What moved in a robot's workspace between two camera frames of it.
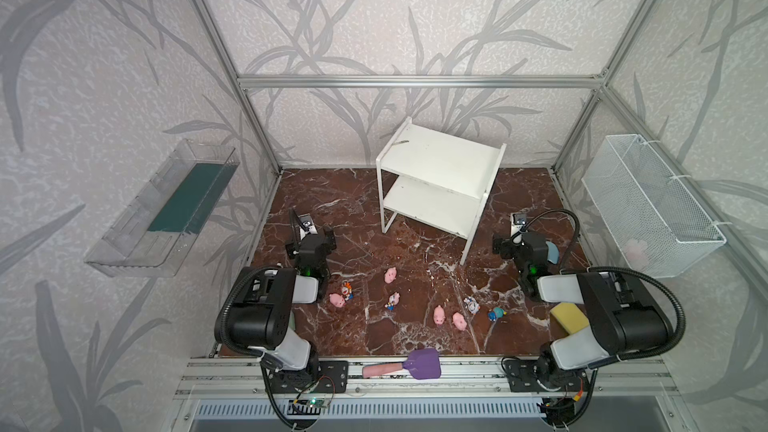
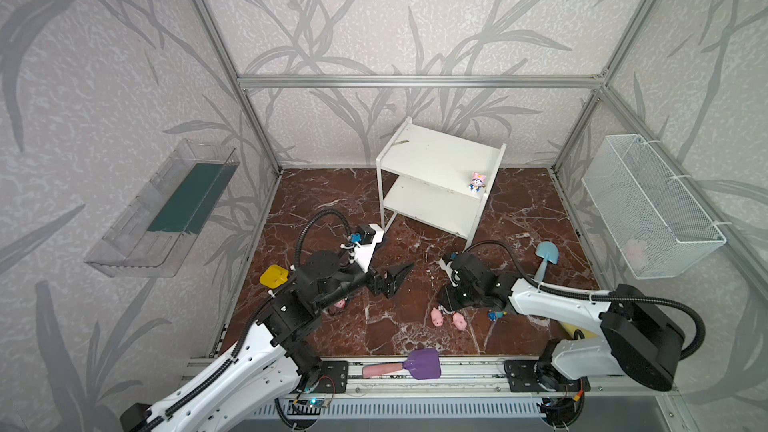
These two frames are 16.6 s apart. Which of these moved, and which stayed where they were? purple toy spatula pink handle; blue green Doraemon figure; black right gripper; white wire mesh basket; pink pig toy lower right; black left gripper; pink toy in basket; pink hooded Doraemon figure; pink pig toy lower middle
Moved: pink hooded Doraemon figure; black left gripper; black right gripper
Stayed: purple toy spatula pink handle; pink toy in basket; pink pig toy lower middle; white wire mesh basket; pink pig toy lower right; blue green Doraemon figure
